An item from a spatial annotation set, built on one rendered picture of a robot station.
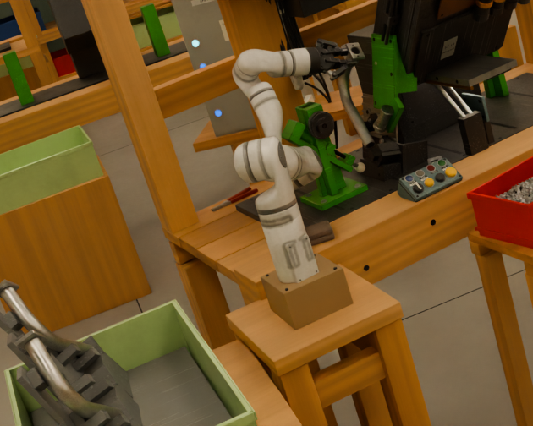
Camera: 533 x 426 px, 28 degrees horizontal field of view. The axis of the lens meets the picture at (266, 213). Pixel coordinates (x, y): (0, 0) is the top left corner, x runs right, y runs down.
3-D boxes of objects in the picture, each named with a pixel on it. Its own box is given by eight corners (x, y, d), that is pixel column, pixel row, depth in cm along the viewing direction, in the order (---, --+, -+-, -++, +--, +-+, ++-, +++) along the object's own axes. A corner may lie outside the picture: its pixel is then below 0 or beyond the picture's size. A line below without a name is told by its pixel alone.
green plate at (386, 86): (420, 109, 294) (418, 32, 289) (394, 112, 290) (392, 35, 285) (397, 104, 304) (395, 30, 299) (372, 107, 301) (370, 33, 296)
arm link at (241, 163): (267, 187, 258) (304, 178, 255) (234, 185, 231) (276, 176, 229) (260, 150, 258) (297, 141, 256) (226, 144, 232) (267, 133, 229)
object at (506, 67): (519, 69, 284) (516, 58, 282) (470, 91, 278) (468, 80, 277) (436, 58, 318) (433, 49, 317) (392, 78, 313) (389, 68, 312)
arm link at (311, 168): (330, 173, 278) (308, 170, 254) (299, 190, 280) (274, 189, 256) (314, 142, 279) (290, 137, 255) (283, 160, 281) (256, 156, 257)
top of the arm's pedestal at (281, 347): (404, 317, 238) (400, 301, 236) (278, 377, 229) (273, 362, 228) (343, 276, 266) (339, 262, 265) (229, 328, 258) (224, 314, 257)
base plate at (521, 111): (619, 90, 311) (618, 84, 310) (301, 243, 276) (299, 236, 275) (527, 78, 348) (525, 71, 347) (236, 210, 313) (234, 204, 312)
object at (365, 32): (486, 110, 324) (461, 2, 312) (405, 148, 314) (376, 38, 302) (451, 103, 340) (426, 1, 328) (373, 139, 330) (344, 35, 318)
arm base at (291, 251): (325, 269, 241) (304, 200, 236) (292, 286, 237) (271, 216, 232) (303, 262, 249) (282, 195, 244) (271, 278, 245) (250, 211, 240)
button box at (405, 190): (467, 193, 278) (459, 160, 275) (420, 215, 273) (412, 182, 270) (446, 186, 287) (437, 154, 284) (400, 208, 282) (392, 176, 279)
